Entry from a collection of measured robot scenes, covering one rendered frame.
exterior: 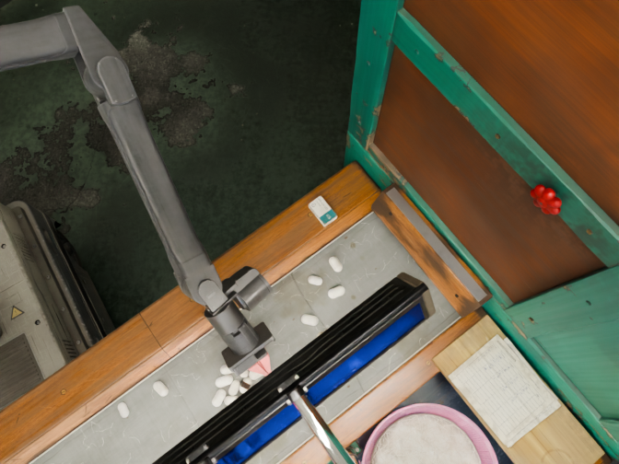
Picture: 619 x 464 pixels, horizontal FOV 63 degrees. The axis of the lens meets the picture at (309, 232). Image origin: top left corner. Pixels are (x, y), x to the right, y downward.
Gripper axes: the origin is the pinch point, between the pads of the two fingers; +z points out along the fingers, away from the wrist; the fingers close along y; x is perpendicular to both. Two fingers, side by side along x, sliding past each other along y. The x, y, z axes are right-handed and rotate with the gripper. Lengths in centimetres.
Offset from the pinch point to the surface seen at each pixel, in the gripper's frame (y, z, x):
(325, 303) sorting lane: 18.0, -1.4, 6.3
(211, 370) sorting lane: -9.6, -3.6, 8.4
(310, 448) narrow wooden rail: -1.7, 13.1, -9.5
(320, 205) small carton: 29.5, -17.5, 14.2
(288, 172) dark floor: 45, 3, 100
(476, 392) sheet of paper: 30.9, 20.4, -18.0
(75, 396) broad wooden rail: -34.3, -14.1, 14.5
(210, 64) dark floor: 48, -42, 139
